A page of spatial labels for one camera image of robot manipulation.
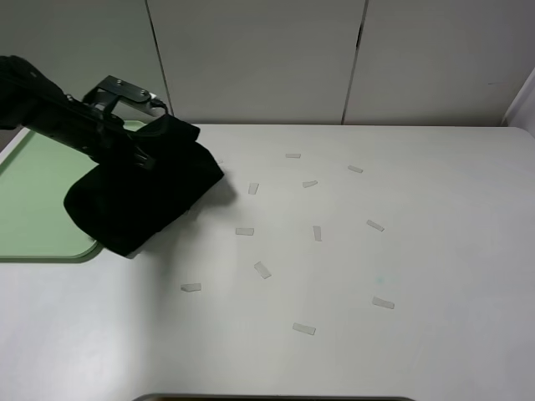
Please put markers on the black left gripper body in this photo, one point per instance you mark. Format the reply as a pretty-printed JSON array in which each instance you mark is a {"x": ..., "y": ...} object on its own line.
[{"x": 115, "y": 146}]

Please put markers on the black short sleeve t-shirt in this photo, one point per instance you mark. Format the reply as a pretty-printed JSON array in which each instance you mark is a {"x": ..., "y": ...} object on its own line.
[{"x": 122, "y": 207}]

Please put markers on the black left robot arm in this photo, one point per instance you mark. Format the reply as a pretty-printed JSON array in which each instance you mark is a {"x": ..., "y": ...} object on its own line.
[{"x": 89, "y": 125}]

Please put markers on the light green plastic tray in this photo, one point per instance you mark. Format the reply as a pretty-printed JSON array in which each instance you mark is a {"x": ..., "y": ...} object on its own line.
[{"x": 36, "y": 174}]

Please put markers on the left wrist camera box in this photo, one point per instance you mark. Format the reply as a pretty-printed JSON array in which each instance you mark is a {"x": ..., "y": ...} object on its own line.
[{"x": 111, "y": 91}]

